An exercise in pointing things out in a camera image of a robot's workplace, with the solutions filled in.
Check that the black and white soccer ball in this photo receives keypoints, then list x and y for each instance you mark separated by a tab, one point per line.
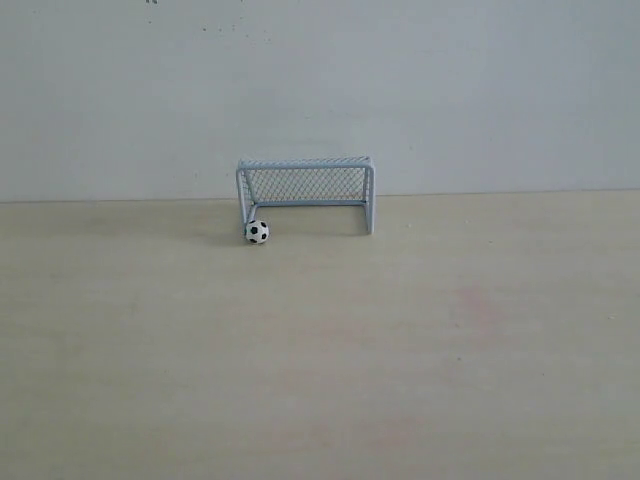
257	231

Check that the white miniature soccer goal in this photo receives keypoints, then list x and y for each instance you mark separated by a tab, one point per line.
319	182

